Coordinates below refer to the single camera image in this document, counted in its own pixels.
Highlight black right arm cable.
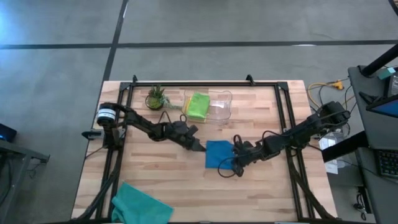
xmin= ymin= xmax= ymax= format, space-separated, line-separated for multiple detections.
xmin=217 ymin=129 xmax=346 ymax=179

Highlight grey metal stand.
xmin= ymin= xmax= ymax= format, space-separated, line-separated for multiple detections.
xmin=0 ymin=139 xmax=50 ymax=224

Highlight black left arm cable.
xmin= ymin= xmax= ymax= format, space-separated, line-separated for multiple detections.
xmin=158 ymin=110 xmax=188 ymax=125

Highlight black monitor blue screen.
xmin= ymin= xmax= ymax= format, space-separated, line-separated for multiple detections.
xmin=359 ymin=91 xmax=398 ymax=119

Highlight black keyboard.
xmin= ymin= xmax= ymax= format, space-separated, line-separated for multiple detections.
xmin=375 ymin=148 xmax=398 ymax=179

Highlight black support bar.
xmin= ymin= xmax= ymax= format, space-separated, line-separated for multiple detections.
xmin=322 ymin=130 xmax=369 ymax=163

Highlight potted succulent plant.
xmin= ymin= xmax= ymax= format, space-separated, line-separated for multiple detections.
xmin=144 ymin=84 xmax=183 ymax=111

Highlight white paper sheet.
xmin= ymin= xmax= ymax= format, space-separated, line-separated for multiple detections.
xmin=318 ymin=132 xmax=346 ymax=175

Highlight black floor cables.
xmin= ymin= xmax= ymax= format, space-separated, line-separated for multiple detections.
xmin=353 ymin=186 xmax=373 ymax=220

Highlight teal microfiber towel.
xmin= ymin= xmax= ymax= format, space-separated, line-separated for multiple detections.
xmin=111 ymin=182 xmax=175 ymax=224

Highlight green microfiber towel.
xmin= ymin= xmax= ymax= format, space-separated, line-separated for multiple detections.
xmin=186 ymin=92 xmax=211 ymax=121

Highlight yellow cable with plug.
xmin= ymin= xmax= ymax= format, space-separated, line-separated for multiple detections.
xmin=307 ymin=79 xmax=355 ymax=108

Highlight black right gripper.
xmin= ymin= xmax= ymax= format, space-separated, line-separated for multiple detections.
xmin=232 ymin=136 xmax=266 ymax=177

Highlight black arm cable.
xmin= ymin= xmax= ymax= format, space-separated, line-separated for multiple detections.
xmin=217 ymin=129 xmax=346 ymax=179
xmin=158 ymin=110 xmax=188 ymax=125

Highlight black aluminium table frame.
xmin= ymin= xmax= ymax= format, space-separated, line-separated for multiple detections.
xmin=72 ymin=73 xmax=340 ymax=223

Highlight clear plastic bin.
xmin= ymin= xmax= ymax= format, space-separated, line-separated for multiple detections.
xmin=182 ymin=89 xmax=233 ymax=125

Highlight black stand leg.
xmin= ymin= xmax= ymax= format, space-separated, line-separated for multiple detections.
xmin=387 ymin=0 xmax=398 ymax=18

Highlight black round pole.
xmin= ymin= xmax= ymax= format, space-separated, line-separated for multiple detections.
xmin=360 ymin=43 xmax=398 ymax=78

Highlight blue microfiber towel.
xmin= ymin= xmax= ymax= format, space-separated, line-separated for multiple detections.
xmin=205 ymin=140 xmax=236 ymax=170

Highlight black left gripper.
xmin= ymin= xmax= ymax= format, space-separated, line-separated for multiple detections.
xmin=169 ymin=120 xmax=206 ymax=152

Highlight dark electronic device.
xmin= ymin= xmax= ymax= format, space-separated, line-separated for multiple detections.
xmin=0 ymin=123 xmax=18 ymax=143

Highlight yellow microfiber towel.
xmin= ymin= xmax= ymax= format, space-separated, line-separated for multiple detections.
xmin=182 ymin=95 xmax=208 ymax=123

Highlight grey desk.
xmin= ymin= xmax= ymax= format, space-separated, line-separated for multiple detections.
xmin=347 ymin=65 xmax=398 ymax=224

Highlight small teal box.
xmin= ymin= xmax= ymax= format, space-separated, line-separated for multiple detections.
xmin=377 ymin=67 xmax=396 ymax=80

